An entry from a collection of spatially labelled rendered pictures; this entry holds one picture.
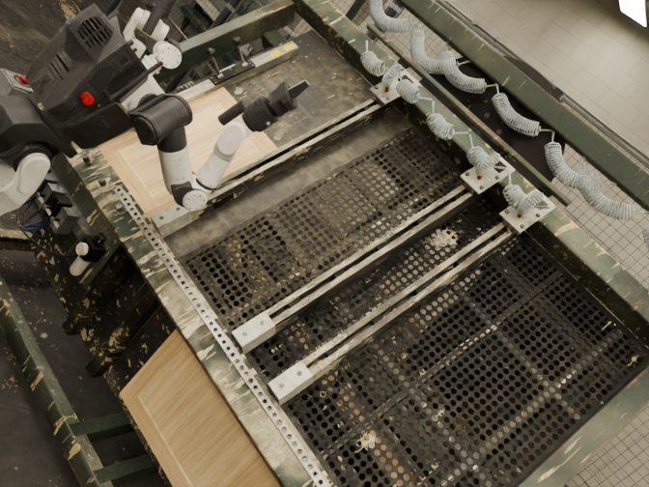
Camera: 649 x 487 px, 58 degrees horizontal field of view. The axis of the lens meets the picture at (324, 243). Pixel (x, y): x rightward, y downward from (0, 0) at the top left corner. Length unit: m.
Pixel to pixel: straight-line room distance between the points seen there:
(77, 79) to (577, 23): 6.09
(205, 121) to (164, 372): 0.99
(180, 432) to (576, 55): 5.86
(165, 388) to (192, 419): 0.17
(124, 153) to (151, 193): 0.23
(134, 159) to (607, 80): 5.45
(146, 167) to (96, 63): 0.68
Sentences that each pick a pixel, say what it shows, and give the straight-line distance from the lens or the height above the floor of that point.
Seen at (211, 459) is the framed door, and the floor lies 0.45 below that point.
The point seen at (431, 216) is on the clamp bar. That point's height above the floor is 1.56.
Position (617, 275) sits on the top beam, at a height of 1.84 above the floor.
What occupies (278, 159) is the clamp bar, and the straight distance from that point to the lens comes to 2.21.
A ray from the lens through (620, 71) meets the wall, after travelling 6.93.
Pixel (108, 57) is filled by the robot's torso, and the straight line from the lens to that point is 1.74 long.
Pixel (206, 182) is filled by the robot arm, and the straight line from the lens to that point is 1.90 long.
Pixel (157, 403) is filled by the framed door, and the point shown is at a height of 0.38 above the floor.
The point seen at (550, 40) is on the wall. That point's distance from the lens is 7.20.
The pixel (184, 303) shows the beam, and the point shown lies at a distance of 1.95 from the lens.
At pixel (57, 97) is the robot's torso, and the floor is 1.19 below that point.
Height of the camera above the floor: 1.82
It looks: 16 degrees down
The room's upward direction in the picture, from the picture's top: 43 degrees clockwise
